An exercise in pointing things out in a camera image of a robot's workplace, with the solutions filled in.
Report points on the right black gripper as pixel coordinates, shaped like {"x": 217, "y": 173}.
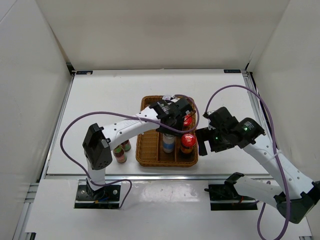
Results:
{"x": 205, "y": 134}

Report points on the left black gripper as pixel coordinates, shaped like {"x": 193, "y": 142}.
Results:
{"x": 163, "y": 130}

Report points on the silver-top blue can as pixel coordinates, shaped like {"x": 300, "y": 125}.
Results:
{"x": 168, "y": 143}

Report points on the red-lid sauce jar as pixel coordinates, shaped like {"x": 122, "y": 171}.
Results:
{"x": 187, "y": 143}
{"x": 188, "y": 121}

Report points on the green-label sauce bottle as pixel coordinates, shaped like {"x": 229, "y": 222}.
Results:
{"x": 126, "y": 145}
{"x": 120, "y": 154}

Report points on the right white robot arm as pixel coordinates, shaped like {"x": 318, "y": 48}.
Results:
{"x": 295, "y": 193}

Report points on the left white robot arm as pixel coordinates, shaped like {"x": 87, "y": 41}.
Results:
{"x": 100, "y": 141}

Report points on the wicker divided basket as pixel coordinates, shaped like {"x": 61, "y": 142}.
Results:
{"x": 149, "y": 152}

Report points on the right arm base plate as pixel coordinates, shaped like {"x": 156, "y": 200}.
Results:
{"x": 221, "y": 198}

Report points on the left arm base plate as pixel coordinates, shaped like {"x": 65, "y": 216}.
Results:
{"x": 107, "y": 197}

